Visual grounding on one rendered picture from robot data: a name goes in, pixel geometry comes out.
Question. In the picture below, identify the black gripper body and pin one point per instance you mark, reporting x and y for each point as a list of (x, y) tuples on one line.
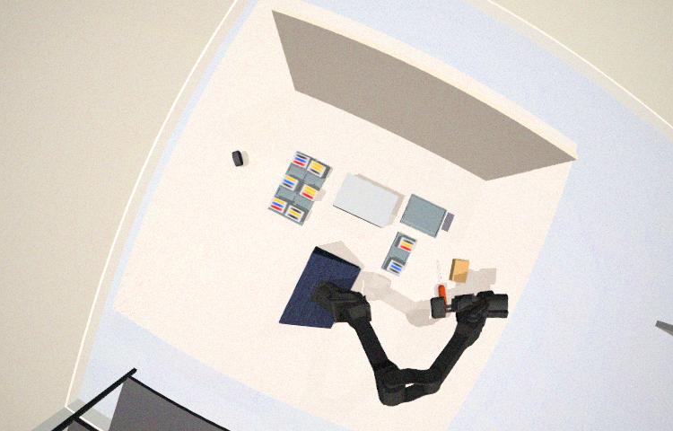
[(438, 305)]

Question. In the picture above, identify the orange-handled screwdriver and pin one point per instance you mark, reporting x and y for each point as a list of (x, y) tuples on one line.
[(441, 288)]

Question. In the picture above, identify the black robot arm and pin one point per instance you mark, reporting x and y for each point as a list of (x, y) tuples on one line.
[(352, 307)]

